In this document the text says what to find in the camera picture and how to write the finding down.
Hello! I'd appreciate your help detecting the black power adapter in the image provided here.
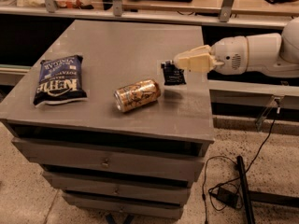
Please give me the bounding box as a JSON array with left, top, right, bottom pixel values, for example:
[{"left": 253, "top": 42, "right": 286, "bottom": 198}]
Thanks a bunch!
[{"left": 216, "top": 188, "right": 238, "bottom": 208}]

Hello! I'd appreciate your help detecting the grey drawer cabinet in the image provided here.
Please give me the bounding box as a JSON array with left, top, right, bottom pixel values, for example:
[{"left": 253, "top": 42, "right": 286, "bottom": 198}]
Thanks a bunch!
[{"left": 1, "top": 21, "right": 214, "bottom": 208}]

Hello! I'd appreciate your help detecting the middle grey drawer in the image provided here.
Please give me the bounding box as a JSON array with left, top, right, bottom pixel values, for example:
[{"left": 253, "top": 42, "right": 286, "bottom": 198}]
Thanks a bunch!
[{"left": 42, "top": 172, "right": 191, "bottom": 205}]

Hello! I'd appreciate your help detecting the orange gold soda can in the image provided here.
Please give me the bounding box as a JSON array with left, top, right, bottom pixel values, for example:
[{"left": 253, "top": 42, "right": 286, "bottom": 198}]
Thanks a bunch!
[{"left": 114, "top": 79, "right": 161, "bottom": 113}]

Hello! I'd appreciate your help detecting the metal window rail frame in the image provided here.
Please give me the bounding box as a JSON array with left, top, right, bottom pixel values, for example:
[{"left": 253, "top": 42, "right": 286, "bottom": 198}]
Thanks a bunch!
[{"left": 0, "top": 0, "right": 299, "bottom": 27}]

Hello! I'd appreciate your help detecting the black cable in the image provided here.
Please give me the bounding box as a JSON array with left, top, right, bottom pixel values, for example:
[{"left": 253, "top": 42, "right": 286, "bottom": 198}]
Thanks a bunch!
[{"left": 201, "top": 107, "right": 279, "bottom": 224}]

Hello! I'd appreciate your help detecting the black floor bar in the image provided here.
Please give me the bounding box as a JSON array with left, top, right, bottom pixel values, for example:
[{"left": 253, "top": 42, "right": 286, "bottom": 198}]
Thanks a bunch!
[{"left": 236, "top": 156, "right": 255, "bottom": 224}]

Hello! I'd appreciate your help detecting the top grey drawer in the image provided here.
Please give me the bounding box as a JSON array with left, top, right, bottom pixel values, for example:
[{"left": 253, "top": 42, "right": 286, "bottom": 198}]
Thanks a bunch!
[{"left": 12, "top": 138, "right": 203, "bottom": 182}]

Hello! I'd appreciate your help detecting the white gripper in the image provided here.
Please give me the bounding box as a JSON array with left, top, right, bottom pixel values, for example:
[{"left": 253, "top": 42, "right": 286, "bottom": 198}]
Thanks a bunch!
[{"left": 174, "top": 36, "right": 249, "bottom": 75}]

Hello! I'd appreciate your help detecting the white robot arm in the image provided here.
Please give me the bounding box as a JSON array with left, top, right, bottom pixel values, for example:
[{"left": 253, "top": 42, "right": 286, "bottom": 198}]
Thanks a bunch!
[{"left": 174, "top": 18, "right": 299, "bottom": 77}]

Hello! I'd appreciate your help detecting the bottom grey drawer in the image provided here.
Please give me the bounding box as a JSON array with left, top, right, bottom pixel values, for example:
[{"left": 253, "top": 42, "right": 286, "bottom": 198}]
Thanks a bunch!
[{"left": 63, "top": 192, "right": 183, "bottom": 219}]

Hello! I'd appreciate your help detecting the grey drawer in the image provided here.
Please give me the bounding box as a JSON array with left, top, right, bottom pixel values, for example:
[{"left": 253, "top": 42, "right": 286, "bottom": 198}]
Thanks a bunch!
[
  {"left": 63, "top": 192, "right": 183, "bottom": 219},
  {"left": 42, "top": 172, "right": 191, "bottom": 205},
  {"left": 12, "top": 138, "right": 203, "bottom": 182}
]

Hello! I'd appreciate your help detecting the blue kettle chips bag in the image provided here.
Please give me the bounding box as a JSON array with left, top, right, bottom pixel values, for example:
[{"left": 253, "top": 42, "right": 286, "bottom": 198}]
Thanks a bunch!
[{"left": 34, "top": 55, "right": 87, "bottom": 107}]

